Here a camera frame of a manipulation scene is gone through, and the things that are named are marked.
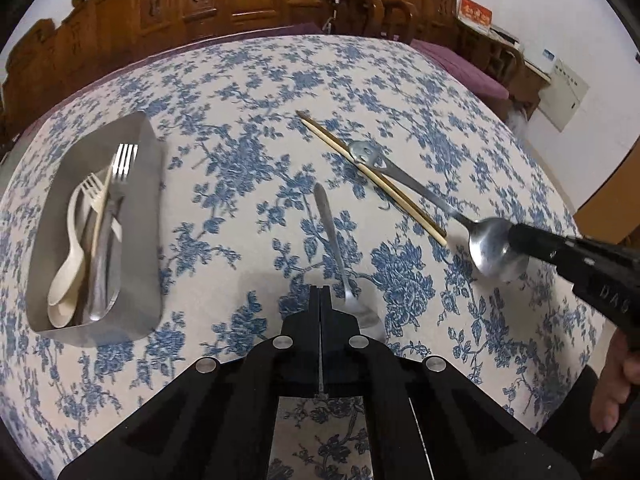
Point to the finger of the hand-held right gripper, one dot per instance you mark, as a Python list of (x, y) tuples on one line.
[(595, 275)]

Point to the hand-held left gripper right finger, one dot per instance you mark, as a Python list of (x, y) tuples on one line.
[(337, 330)]

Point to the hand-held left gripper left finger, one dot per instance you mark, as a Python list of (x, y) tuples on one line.
[(305, 330)]

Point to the plain metal spoon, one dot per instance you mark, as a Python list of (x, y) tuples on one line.
[(371, 324)]

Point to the grey metal tray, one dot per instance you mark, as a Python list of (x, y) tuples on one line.
[(145, 240)]

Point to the metal fork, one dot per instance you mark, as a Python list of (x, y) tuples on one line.
[(102, 280)]

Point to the dark brown chopstick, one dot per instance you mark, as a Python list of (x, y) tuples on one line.
[(89, 255)]

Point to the large white spoon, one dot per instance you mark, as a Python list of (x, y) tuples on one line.
[(64, 282)]

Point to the person's right hand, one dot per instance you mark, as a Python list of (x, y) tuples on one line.
[(612, 390)]

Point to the dark clothing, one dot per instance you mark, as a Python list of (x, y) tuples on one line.
[(565, 420)]

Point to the light bamboo chopstick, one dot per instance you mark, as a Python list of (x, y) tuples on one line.
[(340, 149), (400, 199)]

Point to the white box with blue label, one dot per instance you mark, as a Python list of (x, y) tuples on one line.
[(540, 62)]

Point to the wooden side table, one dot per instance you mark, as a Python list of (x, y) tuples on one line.
[(505, 65)]

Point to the purple cloth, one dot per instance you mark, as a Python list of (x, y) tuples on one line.
[(465, 72)]

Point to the slender white plastic spoon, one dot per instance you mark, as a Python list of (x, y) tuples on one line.
[(60, 316)]

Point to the white plastic fork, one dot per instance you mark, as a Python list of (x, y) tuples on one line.
[(92, 191)]

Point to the white paper stack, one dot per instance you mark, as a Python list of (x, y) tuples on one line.
[(505, 36)]

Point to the dark wooden chair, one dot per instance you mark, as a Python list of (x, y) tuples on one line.
[(400, 20), (350, 10)]

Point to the short carved wooden bench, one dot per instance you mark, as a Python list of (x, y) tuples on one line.
[(430, 0)]

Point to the white wall panel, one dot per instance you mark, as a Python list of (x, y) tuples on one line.
[(565, 92)]

